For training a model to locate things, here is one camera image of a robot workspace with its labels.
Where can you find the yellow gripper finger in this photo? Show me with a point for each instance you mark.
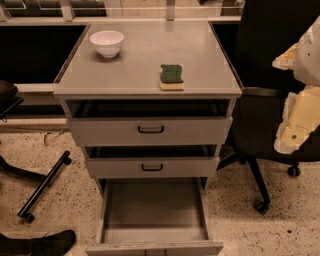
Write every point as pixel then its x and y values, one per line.
pixel 301 117
pixel 286 61

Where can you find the green and yellow sponge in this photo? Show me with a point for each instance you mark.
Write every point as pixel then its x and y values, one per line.
pixel 171 77

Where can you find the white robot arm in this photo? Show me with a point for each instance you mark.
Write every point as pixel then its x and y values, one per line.
pixel 307 61

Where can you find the grey drawer cabinet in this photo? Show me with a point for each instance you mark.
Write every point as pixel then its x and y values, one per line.
pixel 135 73

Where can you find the top grey drawer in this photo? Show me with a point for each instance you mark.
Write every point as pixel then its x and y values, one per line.
pixel 148 122

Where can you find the grey drawer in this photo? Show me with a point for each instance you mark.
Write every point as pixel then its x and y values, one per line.
pixel 154 217
pixel 148 122
pixel 151 161

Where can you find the middle grey drawer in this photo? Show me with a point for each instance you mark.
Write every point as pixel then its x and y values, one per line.
pixel 151 161

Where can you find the bottom grey drawer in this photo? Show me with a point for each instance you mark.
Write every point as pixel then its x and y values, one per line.
pixel 154 217

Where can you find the black office chair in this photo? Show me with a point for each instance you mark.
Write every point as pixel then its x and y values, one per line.
pixel 267 28

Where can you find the white ceramic bowl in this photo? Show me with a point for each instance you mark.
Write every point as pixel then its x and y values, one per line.
pixel 107 43

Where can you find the black shoe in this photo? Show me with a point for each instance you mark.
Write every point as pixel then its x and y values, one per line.
pixel 54 245

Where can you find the black chair seat left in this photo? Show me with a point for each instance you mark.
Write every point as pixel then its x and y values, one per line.
pixel 8 98

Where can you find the black chair base leg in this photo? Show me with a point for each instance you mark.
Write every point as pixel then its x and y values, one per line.
pixel 25 213

